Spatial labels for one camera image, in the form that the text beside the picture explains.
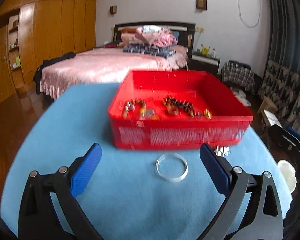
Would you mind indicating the blue table cloth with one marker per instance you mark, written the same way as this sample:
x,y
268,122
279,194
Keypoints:
x,y
126,198

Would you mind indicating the small gold pendant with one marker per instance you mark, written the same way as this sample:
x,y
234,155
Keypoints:
x,y
207,114

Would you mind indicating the white device on stool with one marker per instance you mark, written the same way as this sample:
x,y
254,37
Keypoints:
x,y
270,119

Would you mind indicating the bed with pink cover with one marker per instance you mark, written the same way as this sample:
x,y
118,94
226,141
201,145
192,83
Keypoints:
x,y
102,65

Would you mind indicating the white small bottle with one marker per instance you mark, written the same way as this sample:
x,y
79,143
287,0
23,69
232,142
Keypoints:
x,y
213,54

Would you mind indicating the right wall lamp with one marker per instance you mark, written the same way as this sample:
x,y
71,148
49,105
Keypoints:
x,y
201,5

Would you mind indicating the black garment on bed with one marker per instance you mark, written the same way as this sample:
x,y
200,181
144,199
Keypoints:
x,y
46,63

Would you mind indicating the white bathroom scale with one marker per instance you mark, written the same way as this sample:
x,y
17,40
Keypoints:
x,y
241,96

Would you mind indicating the black bed headboard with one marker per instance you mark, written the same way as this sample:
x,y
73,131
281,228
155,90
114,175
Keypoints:
x,y
186,31

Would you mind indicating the left wall lamp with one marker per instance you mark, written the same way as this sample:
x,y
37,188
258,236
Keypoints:
x,y
113,9

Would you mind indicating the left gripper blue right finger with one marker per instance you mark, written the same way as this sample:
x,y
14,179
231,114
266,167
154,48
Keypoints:
x,y
251,209

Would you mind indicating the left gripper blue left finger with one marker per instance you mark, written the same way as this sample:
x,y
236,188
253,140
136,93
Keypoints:
x,y
37,216

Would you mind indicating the red metal tin box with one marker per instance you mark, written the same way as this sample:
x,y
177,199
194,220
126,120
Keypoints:
x,y
139,120

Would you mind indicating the plaid bag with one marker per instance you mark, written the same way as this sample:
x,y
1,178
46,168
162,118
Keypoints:
x,y
238,73

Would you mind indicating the thin silver bangle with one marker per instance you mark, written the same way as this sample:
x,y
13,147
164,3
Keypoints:
x,y
172,167

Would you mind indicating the black white nightstand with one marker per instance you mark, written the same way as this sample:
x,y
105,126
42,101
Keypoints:
x,y
204,63

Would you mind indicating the yellow pikachu plush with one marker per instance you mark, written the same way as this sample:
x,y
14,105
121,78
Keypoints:
x,y
205,50

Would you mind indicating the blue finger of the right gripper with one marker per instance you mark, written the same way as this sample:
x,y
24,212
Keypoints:
x,y
284,139
293,133

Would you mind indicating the wooden wardrobe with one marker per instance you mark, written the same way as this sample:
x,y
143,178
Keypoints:
x,y
32,31

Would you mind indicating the pile of folded clothes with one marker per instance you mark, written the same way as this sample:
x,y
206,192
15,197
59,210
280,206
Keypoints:
x,y
151,40

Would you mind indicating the dark patterned curtain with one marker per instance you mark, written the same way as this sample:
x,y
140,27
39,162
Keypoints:
x,y
281,79

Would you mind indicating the small wooden stool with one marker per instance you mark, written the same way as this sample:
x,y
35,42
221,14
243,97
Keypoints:
x,y
267,104

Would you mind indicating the wall lamp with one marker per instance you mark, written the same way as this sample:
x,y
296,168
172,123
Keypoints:
x,y
201,5
113,9

